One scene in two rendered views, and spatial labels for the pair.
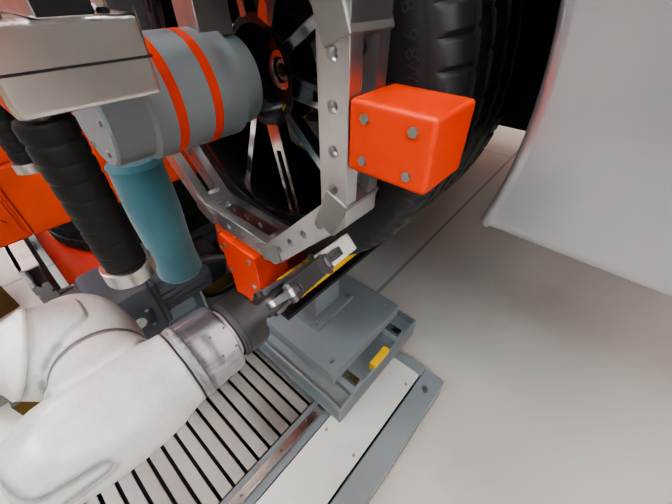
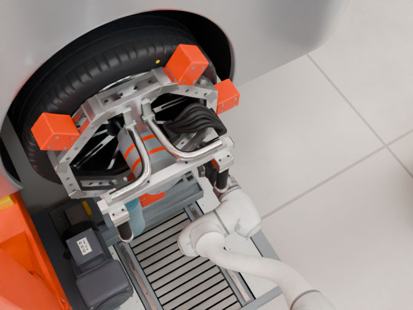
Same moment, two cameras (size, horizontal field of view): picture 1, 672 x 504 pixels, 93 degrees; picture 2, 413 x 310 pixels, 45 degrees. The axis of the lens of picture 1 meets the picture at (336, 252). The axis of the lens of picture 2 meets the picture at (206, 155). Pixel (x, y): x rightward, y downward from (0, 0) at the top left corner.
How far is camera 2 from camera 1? 155 cm
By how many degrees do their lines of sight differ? 48
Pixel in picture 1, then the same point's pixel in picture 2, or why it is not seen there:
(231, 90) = not seen: hidden behind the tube
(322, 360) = (179, 187)
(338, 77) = (213, 104)
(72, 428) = (251, 210)
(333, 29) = (214, 99)
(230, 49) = not seen: hidden behind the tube
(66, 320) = (209, 223)
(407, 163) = (234, 103)
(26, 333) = (213, 231)
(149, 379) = (242, 195)
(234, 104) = not seen: hidden behind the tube
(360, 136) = (220, 108)
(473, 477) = (242, 151)
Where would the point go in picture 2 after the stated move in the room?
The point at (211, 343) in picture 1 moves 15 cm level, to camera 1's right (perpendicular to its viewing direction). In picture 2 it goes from (233, 181) to (245, 145)
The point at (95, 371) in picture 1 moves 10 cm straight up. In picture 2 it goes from (236, 207) to (239, 195)
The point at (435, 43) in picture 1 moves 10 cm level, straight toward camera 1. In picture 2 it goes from (213, 75) to (239, 90)
